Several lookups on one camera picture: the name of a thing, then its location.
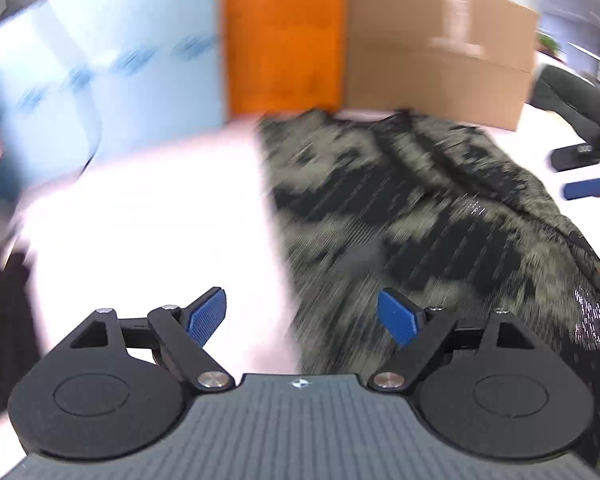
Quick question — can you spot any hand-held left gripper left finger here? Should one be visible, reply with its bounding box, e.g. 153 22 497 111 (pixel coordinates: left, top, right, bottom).
60 287 234 392

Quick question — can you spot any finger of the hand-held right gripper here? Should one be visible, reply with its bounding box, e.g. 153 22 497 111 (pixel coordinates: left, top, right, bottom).
550 144 600 172
563 176 600 202

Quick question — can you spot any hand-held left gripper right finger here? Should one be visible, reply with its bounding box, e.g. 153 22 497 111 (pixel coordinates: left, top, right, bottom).
370 287 537 392

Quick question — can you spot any black lace-print garment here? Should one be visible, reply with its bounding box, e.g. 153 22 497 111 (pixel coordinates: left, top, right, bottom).
256 106 600 478

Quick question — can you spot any dark office chair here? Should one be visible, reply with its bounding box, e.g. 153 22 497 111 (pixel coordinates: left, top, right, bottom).
531 66 600 150

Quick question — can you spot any green potted plant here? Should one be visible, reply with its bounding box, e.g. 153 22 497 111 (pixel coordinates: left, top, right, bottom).
537 32 564 57

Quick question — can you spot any brown cardboard box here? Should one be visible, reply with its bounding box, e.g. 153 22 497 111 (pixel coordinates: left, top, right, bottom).
340 0 539 132

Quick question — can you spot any black bag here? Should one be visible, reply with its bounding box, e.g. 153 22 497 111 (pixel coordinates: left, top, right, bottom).
0 250 37 418

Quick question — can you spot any light blue cardboard box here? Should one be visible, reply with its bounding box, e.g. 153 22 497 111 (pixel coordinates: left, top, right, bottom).
0 0 229 203

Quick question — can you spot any orange cardboard box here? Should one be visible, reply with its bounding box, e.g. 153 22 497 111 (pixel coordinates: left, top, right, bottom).
214 0 350 117

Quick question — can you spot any black cable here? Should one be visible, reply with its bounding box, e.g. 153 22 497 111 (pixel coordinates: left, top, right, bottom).
80 105 105 173

